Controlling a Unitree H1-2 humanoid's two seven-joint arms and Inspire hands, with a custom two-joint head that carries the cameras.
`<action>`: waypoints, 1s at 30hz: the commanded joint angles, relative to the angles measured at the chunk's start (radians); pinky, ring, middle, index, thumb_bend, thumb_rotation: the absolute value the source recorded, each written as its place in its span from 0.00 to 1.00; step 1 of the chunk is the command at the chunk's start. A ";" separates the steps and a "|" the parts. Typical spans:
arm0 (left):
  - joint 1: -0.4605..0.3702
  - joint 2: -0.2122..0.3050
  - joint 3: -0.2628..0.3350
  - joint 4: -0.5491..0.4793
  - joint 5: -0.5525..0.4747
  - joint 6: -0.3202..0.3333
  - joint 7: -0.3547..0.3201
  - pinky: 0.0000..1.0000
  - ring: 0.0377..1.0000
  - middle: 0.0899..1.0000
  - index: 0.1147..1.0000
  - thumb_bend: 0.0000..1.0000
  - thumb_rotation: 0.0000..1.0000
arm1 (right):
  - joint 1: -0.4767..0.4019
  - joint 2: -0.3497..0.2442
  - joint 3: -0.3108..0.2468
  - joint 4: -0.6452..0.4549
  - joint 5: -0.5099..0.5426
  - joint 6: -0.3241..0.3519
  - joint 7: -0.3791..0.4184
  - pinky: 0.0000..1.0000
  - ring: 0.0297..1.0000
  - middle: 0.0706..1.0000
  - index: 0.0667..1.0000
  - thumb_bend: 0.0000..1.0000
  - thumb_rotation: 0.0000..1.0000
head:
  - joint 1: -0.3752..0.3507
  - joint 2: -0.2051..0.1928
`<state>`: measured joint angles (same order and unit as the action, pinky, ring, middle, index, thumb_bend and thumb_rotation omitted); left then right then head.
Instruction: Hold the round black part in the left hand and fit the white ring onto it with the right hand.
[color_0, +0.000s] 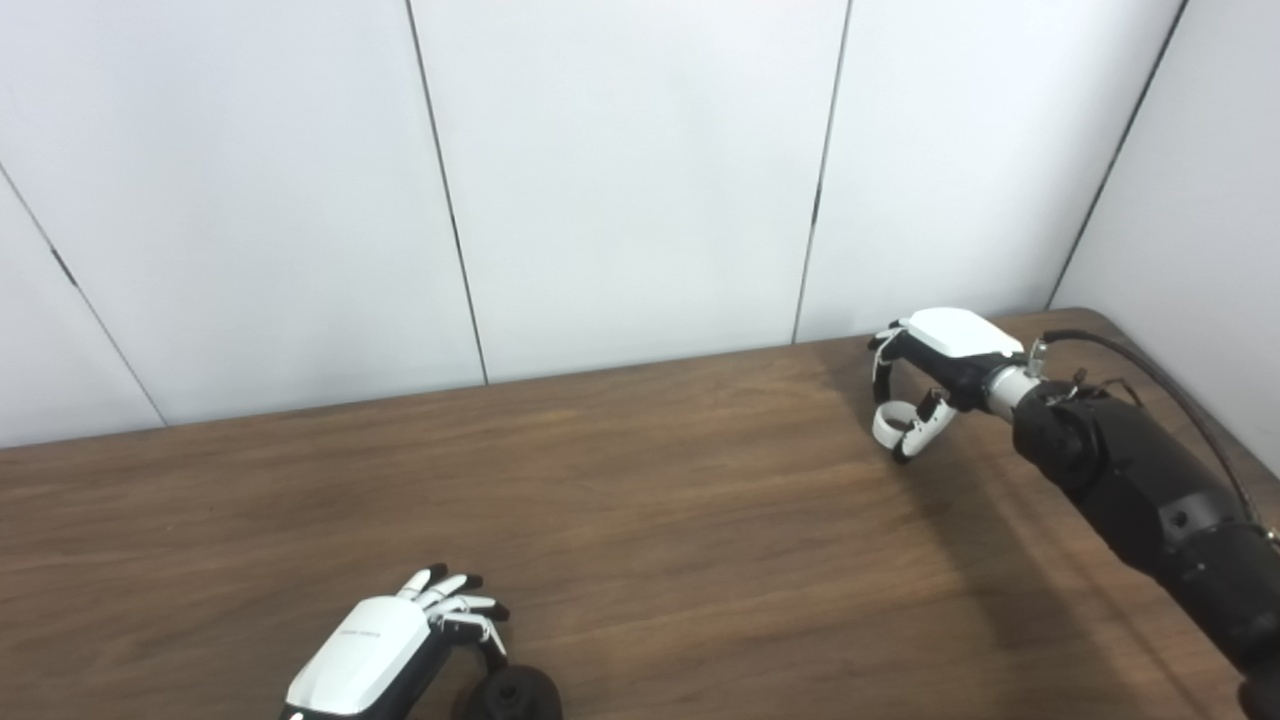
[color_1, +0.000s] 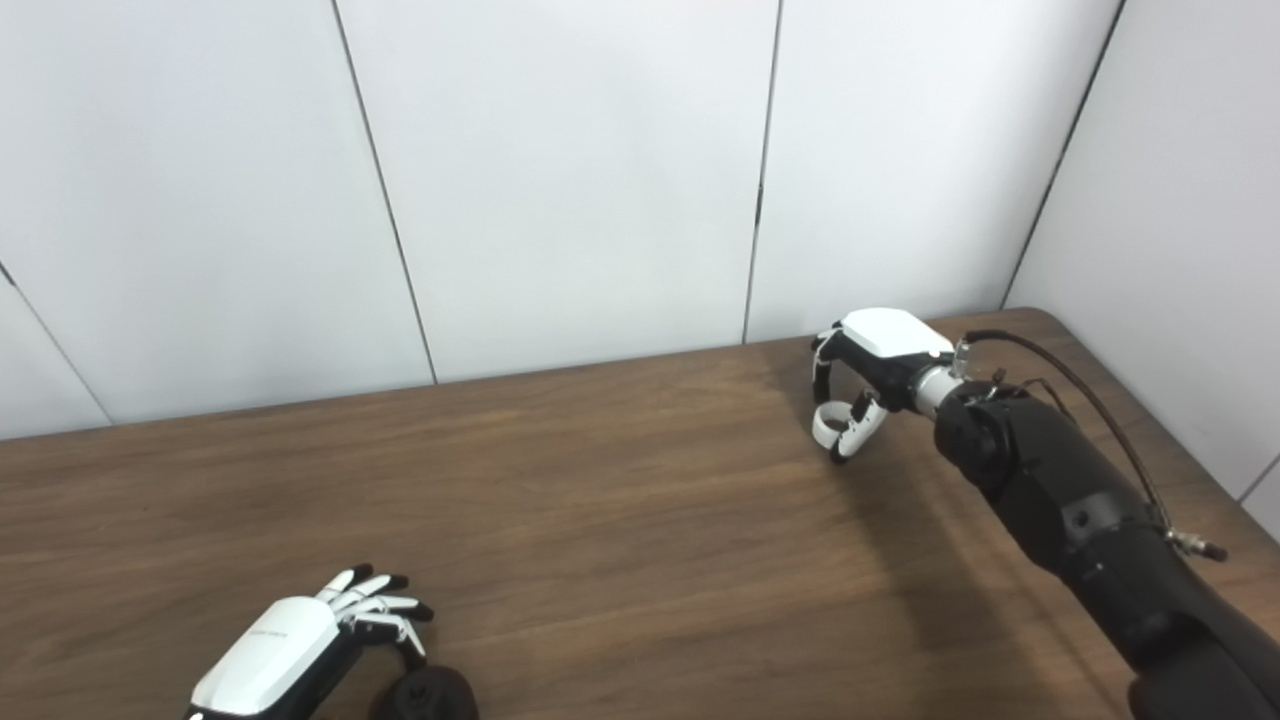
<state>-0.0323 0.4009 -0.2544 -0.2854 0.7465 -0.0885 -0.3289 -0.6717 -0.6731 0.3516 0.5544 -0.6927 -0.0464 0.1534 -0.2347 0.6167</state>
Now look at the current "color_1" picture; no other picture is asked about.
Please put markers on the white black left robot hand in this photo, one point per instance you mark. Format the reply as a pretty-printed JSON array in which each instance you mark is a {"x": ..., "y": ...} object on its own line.
[{"x": 270, "y": 650}]

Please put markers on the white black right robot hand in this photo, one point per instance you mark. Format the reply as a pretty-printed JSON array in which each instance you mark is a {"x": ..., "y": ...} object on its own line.
[{"x": 890, "y": 340}]

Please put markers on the round black part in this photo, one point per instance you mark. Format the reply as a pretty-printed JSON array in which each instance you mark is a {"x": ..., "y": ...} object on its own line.
[{"x": 430, "y": 695}]

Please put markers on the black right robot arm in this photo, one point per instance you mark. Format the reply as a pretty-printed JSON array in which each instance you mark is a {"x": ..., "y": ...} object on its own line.
[{"x": 1080, "y": 500}]

